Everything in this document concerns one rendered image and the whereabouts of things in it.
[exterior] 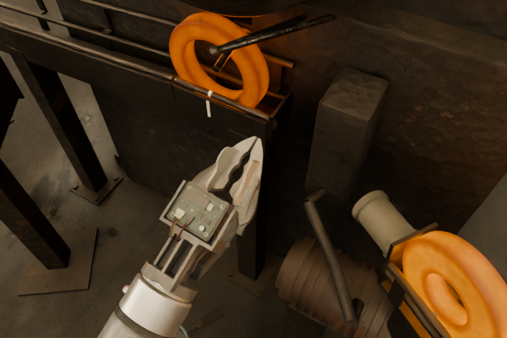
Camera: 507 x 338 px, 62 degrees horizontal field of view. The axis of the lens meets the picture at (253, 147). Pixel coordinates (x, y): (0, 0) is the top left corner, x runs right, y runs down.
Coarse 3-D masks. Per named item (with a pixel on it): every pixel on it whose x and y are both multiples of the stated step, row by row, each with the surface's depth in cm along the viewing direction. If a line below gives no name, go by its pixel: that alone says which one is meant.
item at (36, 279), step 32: (0, 64) 82; (0, 96) 81; (0, 128) 80; (0, 160) 94; (0, 192) 94; (32, 224) 107; (32, 256) 129; (64, 256) 125; (32, 288) 123; (64, 288) 123
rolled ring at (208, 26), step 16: (192, 16) 67; (208, 16) 65; (176, 32) 69; (192, 32) 67; (208, 32) 65; (224, 32) 63; (240, 32) 64; (176, 48) 72; (192, 48) 74; (240, 48) 64; (256, 48) 65; (176, 64) 75; (192, 64) 75; (240, 64) 66; (256, 64) 65; (192, 80) 76; (208, 80) 77; (256, 80) 66; (240, 96) 72; (256, 96) 69
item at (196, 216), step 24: (192, 192) 48; (168, 216) 47; (192, 216) 47; (216, 216) 47; (168, 240) 48; (192, 240) 46; (216, 240) 46; (144, 264) 50; (168, 264) 46; (192, 264) 50; (168, 288) 45; (192, 288) 49
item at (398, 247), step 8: (432, 224) 57; (416, 232) 56; (424, 232) 56; (400, 240) 55; (408, 240) 55; (392, 248) 55; (400, 248) 56; (392, 256) 57; (400, 256) 58; (384, 264) 59; (400, 264) 60; (384, 280) 62
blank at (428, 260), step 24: (432, 240) 51; (456, 240) 49; (408, 264) 57; (432, 264) 51; (456, 264) 47; (480, 264) 46; (432, 288) 55; (456, 288) 49; (480, 288) 45; (504, 288) 45; (456, 312) 53; (480, 312) 46; (504, 312) 45; (456, 336) 52; (480, 336) 48; (504, 336) 45
